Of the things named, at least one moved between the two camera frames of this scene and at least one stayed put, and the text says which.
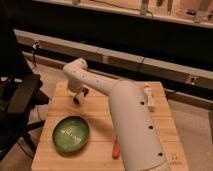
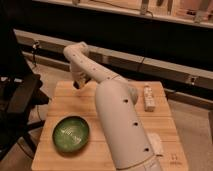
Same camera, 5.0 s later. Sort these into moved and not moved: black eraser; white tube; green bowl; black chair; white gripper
Moved: white gripper; black eraser
Not moved: black chair; white tube; green bowl
